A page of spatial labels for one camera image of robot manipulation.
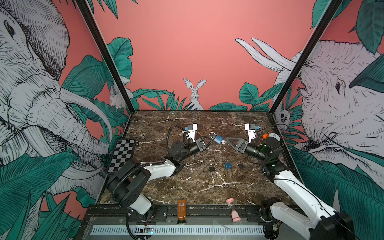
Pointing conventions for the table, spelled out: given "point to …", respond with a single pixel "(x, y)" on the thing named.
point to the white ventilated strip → (183, 230)
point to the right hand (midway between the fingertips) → (226, 140)
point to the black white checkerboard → (124, 151)
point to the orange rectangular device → (181, 212)
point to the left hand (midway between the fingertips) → (216, 137)
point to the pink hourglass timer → (235, 216)
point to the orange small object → (265, 136)
